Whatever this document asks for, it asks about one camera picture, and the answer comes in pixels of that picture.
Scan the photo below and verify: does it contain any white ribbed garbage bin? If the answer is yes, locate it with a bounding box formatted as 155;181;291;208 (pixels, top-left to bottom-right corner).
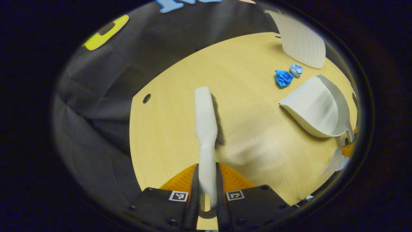
264;10;326;69

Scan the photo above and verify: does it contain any black backdrop cloth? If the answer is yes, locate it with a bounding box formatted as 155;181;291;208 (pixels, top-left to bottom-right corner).
53;0;280;210

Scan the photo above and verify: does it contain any white dustpan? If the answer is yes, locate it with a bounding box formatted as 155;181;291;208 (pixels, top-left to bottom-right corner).
279;75;355;144

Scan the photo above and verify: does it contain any dark blue paper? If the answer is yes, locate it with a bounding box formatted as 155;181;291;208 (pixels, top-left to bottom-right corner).
275;70;294;87

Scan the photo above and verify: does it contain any light blue paper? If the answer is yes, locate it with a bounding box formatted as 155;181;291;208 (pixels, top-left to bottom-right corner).
289;63;304;77

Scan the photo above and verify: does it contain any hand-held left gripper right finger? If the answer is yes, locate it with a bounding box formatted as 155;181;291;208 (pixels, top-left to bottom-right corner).
215;162;295;232

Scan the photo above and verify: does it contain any small white broom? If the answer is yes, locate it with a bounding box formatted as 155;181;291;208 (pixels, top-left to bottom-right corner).
194;86;226;219

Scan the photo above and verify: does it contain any wooden desktop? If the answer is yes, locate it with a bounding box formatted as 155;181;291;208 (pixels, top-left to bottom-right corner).
129;32;358;231

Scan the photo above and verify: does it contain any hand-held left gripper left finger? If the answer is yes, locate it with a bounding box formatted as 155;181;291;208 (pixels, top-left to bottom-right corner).
129;163;200;231

